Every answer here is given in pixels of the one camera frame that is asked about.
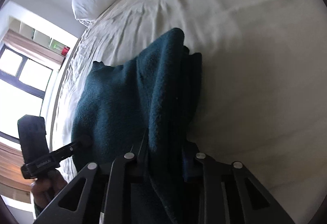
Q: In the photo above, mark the red box on shelf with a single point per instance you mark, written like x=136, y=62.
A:
x=65, y=51

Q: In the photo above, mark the dark teal fleece garment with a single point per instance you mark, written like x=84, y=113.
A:
x=155, y=93

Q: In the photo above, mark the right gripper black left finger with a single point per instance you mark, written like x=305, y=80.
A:
x=140, y=149

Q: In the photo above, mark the brown roman blind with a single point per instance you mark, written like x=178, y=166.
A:
x=29, y=47

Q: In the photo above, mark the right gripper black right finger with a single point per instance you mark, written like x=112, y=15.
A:
x=189, y=166

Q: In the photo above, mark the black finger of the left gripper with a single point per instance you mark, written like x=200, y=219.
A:
x=82, y=143

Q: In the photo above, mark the white wall shelf unit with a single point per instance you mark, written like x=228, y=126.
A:
x=35, y=35

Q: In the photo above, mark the beige bed sheet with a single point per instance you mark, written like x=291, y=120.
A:
x=263, y=96

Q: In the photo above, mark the dark framed window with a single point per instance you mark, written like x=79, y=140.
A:
x=23, y=86

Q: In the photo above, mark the person's left hand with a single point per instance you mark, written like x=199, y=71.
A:
x=45, y=188

